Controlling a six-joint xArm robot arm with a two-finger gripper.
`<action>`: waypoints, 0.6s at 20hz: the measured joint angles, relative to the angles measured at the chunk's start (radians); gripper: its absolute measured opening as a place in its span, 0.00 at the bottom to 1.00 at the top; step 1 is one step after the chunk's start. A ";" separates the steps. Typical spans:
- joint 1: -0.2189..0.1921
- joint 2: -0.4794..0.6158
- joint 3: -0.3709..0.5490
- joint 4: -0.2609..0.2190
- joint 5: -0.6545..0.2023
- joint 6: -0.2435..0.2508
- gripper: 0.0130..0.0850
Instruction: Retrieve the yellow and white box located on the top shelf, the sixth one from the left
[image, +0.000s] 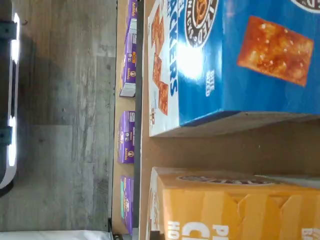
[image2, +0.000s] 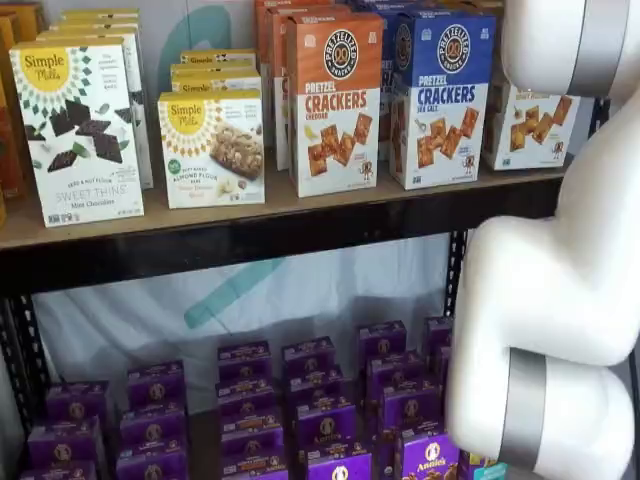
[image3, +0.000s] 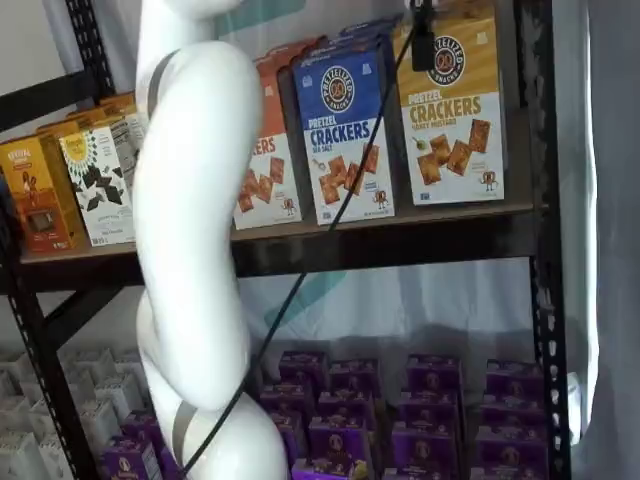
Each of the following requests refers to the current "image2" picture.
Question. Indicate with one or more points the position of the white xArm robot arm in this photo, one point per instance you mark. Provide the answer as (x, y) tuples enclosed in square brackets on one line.
[(525, 300)]

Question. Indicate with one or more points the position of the purple Annie's box orange label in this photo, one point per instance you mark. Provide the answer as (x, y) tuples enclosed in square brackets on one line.
[(317, 387), (325, 425), (340, 467), (308, 355)]

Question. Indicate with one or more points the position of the purple Annie's box brown label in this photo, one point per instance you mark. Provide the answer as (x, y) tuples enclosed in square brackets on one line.
[(395, 372), (382, 340), (430, 460), (412, 407)]

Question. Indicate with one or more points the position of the orange pretzel crackers box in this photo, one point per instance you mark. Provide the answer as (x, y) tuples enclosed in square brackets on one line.
[(276, 55), (260, 30), (335, 100)]

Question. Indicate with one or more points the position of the purple Annie's snack box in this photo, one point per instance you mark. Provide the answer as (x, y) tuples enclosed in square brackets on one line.
[(152, 425), (156, 382), (65, 442), (255, 465), (150, 465), (252, 430), (249, 395), (60, 472), (245, 361), (77, 402)]

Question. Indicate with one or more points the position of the Simple Mills almond bars box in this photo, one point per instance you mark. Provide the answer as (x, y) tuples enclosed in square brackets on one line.
[(225, 70), (235, 86), (235, 57), (210, 150)]

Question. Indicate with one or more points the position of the purple Annie's box teal label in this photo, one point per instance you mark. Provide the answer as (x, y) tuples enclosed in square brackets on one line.
[(439, 332), (442, 365), (482, 467)]

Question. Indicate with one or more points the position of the blue pretzel crackers box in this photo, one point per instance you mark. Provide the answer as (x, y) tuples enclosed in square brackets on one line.
[(445, 100), (425, 5), (400, 50)]

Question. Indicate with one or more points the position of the Simple Mills Sweet Thins box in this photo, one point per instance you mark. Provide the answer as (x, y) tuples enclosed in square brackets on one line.
[(100, 19), (100, 26), (142, 125), (75, 125)]

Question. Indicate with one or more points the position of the yellow and white crackers box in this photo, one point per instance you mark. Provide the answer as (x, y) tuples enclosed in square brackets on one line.
[(530, 130)]

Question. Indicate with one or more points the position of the orange snack box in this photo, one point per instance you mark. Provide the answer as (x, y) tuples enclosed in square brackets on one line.
[(27, 20)]

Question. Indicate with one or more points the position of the white banner with teal logo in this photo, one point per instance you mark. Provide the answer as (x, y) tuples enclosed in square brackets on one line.
[(150, 310)]

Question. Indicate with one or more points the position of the black metal shelf frame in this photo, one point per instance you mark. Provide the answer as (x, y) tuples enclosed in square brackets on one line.
[(200, 265)]

